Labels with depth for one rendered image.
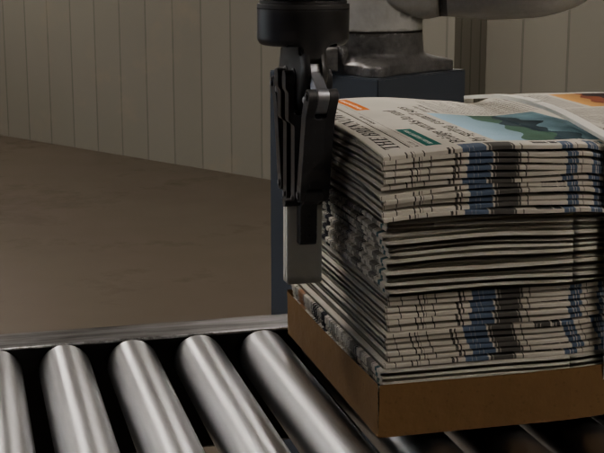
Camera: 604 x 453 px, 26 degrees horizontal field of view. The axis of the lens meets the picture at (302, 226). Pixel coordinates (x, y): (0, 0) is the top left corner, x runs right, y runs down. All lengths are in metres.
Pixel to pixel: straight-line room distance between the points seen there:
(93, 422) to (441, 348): 0.29
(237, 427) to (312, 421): 0.06
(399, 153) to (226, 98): 5.88
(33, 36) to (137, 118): 1.02
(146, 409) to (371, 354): 0.20
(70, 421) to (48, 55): 6.92
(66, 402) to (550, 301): 0.41
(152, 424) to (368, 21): 0.87
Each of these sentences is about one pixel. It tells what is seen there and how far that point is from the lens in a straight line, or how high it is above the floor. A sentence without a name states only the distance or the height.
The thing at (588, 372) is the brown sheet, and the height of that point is 0.85.
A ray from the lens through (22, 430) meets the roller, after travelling 1.08.
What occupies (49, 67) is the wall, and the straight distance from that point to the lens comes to 7.96.
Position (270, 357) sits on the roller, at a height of 0.80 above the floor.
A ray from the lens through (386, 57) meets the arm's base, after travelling 1.81.
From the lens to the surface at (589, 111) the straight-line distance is 1.18.
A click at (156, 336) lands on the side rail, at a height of 0.80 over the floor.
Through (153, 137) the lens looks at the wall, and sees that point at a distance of 7.29.
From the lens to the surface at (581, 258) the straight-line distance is 1.04.
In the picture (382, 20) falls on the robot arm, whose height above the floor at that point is 1.07.
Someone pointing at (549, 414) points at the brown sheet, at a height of 0.81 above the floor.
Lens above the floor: 1.18
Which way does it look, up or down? 12 degrees down
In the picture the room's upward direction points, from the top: straight up
